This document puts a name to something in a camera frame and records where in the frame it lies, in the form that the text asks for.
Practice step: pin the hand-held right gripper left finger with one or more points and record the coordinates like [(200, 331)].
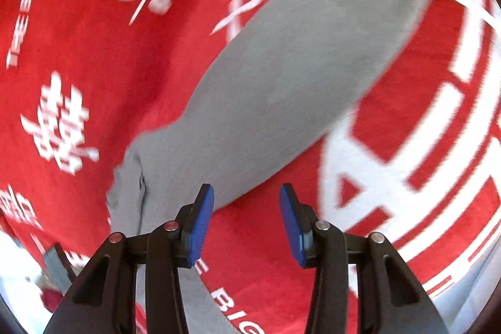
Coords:
[(200, 224)]

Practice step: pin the red printed blanket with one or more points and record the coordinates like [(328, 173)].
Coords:
[(98, 44)]

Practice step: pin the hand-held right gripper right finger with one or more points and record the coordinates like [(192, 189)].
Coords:
[(291, 224)]

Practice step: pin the grey fleece garment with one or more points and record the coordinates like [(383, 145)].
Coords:
[(282, 75)]

